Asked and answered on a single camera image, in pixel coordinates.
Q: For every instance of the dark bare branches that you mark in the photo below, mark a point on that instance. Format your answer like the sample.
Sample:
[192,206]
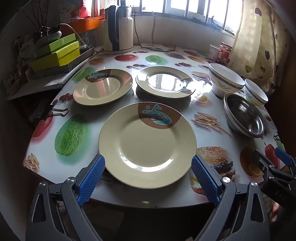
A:
[41,29]

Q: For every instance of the stainless steel bowl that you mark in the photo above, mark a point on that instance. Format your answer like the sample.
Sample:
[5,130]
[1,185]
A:
[245,115]

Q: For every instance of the heart print curtain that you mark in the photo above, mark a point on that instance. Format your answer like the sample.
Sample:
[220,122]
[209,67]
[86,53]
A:
[254,41]

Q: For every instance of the window with metal bars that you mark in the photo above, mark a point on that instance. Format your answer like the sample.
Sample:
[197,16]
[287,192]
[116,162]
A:
[185,7]

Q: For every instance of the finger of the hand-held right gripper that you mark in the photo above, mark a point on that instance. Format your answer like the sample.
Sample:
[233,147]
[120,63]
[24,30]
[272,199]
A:
[260,160]
[283,155]

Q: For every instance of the small sill binder clip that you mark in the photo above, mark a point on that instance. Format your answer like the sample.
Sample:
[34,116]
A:
[229,30]

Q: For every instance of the red printed packet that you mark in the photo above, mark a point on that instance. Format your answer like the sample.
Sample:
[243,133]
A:
[85,9]

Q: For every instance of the person's right hand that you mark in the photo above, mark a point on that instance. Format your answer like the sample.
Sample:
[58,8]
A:
[275,213]

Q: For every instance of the grey zigzag striped box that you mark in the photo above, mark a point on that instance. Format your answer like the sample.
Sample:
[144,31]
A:
[76,60]

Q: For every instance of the small white blue-banded bowl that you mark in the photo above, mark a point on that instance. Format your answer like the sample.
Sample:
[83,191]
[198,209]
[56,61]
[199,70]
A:
[254,95]

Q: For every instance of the white side shelf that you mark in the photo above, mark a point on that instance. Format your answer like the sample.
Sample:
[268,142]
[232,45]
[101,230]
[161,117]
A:
[46,85]

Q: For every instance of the red-labelled glass jar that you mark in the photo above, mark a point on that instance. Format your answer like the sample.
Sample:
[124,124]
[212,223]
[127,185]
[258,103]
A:
[224,53]

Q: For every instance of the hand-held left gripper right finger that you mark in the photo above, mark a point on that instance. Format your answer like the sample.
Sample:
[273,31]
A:
[204,176]

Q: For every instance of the flat green box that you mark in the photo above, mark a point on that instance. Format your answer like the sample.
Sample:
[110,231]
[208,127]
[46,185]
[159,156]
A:
[60,44]

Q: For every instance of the white paper cup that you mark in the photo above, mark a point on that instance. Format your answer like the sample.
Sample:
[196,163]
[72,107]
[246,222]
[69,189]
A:
[214,52]

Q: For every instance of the black binder clip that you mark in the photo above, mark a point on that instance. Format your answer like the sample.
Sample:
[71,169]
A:
[45,112]

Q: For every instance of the white electric kettle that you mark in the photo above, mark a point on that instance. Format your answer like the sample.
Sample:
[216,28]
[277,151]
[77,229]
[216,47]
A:
[122,34]

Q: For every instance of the yellow-green box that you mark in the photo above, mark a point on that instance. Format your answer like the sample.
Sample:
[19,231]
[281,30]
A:
[62,56]

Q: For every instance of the cream plate with brown patch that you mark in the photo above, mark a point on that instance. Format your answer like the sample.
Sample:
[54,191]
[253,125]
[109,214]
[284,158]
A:
[99,90]
[161,81]
[138,143]

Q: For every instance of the grey oval device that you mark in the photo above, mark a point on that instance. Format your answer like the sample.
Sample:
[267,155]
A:
[49,37]

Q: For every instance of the large white blue-banded bowl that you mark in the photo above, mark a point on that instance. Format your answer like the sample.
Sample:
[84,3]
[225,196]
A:
[222,85]

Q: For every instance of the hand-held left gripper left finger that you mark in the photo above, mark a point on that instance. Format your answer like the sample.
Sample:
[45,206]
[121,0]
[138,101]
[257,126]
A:
[91,176]

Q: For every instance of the orange tray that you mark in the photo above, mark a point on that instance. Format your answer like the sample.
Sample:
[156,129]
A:
[85,23]

